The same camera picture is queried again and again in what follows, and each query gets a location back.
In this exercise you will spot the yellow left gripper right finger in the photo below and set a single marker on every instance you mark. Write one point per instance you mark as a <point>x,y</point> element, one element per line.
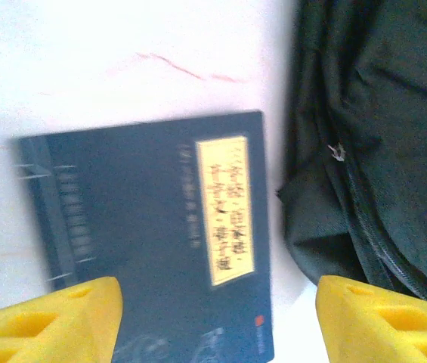
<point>379,332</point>

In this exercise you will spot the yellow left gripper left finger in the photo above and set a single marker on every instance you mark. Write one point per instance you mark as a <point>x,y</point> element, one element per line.
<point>47,332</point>

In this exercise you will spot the dark blue yellow-label book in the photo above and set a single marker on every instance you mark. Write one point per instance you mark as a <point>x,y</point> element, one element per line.
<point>141,211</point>

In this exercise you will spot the black backpack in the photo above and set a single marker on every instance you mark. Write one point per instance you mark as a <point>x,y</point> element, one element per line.
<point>387,113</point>

